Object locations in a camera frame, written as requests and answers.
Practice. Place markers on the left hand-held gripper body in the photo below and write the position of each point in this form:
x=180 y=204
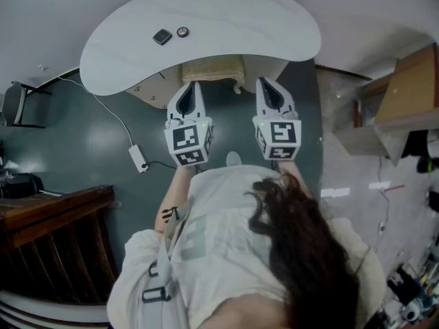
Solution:
x=187 y=139

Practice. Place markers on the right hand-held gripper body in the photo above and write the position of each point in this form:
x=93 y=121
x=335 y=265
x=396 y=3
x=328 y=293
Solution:
x=283 y=132

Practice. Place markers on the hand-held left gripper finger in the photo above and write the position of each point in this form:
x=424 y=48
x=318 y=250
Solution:
x=172 y=110
x=200 y=105

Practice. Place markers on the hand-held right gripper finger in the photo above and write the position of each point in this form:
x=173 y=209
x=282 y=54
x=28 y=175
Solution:
x=261 y=101
x=289 y=103

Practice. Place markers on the cream upholstered stool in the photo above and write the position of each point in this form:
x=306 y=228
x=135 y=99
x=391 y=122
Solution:
x=212 y=69

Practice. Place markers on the white curved vanity desk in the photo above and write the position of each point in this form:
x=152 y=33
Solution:
x=223 y=22

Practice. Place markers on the person's right forearm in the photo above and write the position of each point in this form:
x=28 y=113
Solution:
x=298 y=180

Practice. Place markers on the person's left forearm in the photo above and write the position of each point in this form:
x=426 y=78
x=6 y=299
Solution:
x=171 y=197

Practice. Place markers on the person's right white shoe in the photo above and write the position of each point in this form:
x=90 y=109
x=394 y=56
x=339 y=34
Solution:
x=234 y=158

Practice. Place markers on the white power strip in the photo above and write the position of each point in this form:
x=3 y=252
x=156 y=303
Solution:
x=138 y=158

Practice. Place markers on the small black square device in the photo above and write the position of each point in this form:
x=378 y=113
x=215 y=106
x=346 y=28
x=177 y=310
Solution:
x=162 y=37

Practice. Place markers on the person's white shirt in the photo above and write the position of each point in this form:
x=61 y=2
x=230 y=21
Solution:
x=223 y=225

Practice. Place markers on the grey chair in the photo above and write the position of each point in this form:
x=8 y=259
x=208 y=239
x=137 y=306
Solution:
x=13 y=103

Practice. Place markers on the dark wooden staircase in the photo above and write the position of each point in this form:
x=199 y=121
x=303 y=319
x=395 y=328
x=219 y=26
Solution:
x=51 y=238

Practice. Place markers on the black bag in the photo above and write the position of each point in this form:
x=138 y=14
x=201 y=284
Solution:
x=22 y=185

